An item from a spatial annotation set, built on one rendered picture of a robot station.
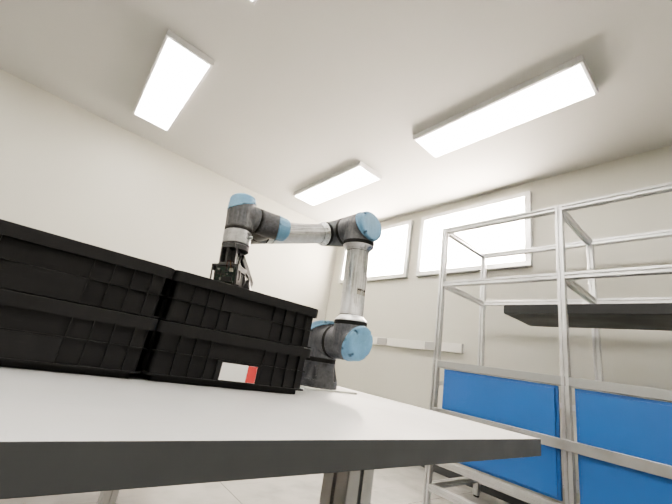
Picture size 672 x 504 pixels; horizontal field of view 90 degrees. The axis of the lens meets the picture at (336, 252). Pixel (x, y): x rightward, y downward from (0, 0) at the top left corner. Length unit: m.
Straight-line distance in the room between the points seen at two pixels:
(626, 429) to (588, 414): 0.15
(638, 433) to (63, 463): 2.22
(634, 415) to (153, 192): 4.31
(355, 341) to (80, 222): 3.40
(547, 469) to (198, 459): 2.15
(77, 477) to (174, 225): 3.93
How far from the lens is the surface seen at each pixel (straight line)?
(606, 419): 2.32
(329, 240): 1.30
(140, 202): 4.24
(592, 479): 2.36
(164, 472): 0.42
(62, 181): 4.21
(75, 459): 0.40
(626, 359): 3.21
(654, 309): 2.36
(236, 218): 0.96
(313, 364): 1.25
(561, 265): 2.49
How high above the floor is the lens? 0.80
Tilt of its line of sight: 18 degrees up
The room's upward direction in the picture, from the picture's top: 10 degrees clockwise
